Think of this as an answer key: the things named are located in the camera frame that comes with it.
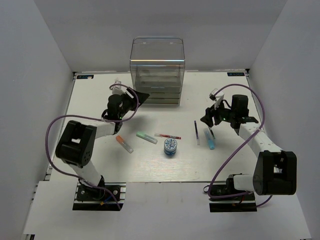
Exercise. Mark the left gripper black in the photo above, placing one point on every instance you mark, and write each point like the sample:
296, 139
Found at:
143, 96

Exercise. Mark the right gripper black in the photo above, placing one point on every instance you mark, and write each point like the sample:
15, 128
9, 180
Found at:
208, 119

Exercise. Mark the purple pen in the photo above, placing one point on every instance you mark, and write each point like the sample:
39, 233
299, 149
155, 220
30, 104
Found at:
196, 133

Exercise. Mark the blue capped tube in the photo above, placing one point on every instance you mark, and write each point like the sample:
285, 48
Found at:
209, 139

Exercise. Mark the clear drawer organizer box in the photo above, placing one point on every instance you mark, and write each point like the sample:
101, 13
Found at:
157, 68

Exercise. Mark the green capped tube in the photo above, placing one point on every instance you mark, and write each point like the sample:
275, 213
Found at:
146, 137

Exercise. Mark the red pen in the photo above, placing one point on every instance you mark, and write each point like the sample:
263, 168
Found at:
160, 135

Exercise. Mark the blue patterned tape roll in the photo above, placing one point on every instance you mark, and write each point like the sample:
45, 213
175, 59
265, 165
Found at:
170, 146

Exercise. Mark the orange capped tube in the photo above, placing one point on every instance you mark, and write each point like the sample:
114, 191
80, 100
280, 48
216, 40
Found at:
124, 144

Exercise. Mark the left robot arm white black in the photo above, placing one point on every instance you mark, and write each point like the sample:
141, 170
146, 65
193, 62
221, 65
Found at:
75, 147

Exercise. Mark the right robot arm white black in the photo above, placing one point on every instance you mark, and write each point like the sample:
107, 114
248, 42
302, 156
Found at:
275, 171

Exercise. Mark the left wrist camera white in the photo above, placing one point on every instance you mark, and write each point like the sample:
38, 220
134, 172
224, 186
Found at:
120, 86

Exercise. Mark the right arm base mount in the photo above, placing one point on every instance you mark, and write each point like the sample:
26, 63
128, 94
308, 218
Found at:
232, 200

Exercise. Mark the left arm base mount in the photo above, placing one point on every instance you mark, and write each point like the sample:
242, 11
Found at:
91, 199

